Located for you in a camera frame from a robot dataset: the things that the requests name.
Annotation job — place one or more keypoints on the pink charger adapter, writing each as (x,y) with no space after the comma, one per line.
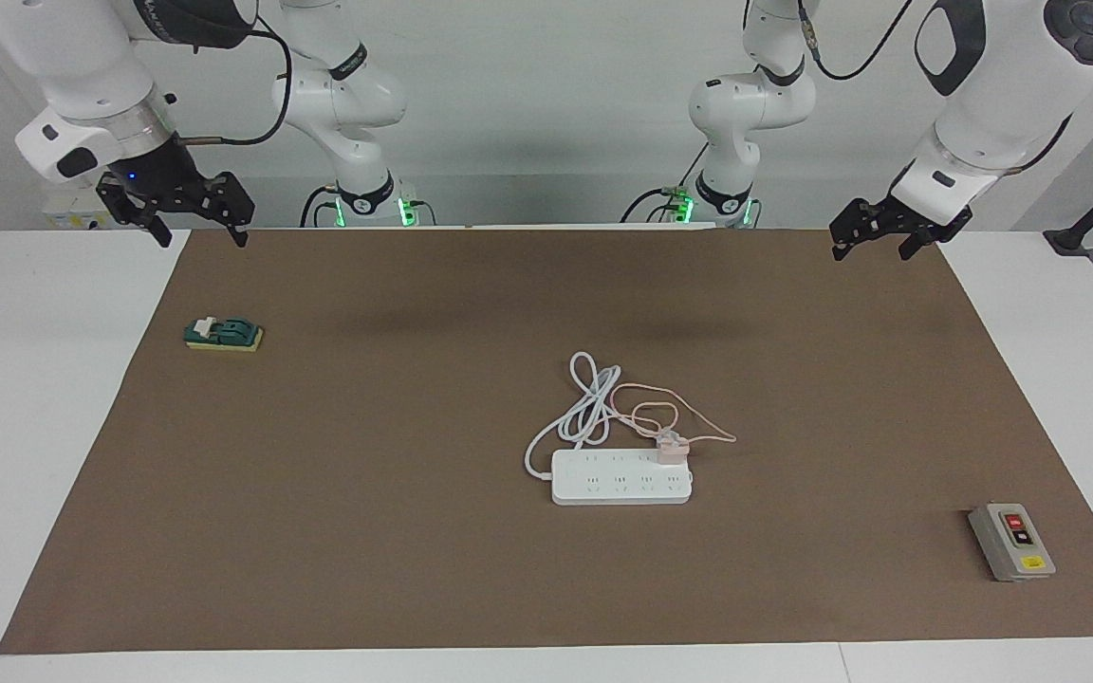
(673,450)

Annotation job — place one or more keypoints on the brown table mat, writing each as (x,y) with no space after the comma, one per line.
(509,588)

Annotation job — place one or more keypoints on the white power strip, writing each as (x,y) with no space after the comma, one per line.
(613,479)

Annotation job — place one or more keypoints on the grey push button box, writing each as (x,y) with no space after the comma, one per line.
(1011,541)

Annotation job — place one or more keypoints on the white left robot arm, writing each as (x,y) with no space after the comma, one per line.
(1002,95)

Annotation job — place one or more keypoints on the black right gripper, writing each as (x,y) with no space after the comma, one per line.
(176,190)

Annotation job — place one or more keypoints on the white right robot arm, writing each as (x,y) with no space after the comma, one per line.
(82,57)

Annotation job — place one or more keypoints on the white wall socket box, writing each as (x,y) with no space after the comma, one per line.
(67,213)

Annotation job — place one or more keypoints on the green knife switch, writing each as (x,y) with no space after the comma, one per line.
(224,334)

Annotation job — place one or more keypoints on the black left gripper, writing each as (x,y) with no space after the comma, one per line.
(907,216)

